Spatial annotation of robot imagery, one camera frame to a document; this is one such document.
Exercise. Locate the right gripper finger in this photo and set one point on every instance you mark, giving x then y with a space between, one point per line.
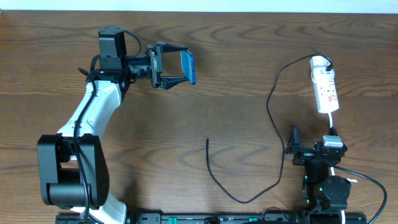
294 141
332 132

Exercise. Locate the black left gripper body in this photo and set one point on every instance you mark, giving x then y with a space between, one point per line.
155 66

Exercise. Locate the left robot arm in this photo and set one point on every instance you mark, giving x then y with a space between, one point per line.
72 167

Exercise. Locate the white power strip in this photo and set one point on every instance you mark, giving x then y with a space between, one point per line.
325 90

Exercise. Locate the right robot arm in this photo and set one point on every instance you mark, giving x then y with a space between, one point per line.
326 193

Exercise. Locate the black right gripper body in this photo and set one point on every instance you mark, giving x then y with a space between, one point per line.
306 152

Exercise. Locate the blue Galaxy smartphone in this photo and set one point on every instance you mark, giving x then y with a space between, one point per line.
188 65

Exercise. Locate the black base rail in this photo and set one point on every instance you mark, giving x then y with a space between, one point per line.
156 218

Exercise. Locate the white USB charger plug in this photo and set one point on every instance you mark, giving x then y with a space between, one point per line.
321 61

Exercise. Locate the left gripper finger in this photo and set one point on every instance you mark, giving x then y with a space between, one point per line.
167 48
167 83

